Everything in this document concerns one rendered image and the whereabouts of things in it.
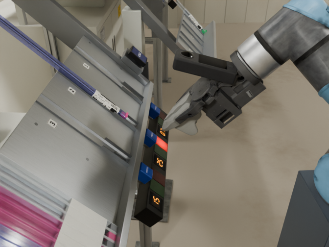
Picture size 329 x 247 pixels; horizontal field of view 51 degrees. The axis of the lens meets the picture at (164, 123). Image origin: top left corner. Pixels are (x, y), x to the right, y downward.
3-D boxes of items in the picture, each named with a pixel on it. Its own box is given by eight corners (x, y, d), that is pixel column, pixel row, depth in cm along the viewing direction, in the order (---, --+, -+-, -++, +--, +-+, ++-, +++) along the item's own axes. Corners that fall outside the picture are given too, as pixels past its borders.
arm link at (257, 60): (258, 42, 56) (249, 26, 62) (236, 61, 58) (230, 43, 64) (286, 71, 58) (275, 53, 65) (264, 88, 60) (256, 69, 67)
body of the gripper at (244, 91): (218, 132, 66) (270, 92, 61) (187, 105, 63) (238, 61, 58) (215, 111, 72) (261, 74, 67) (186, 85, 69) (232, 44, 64)
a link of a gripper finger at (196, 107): (179, 128, 65) (214, 100, 61) (174, 124, 64) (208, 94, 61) (180, 115, 69) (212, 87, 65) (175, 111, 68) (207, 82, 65)
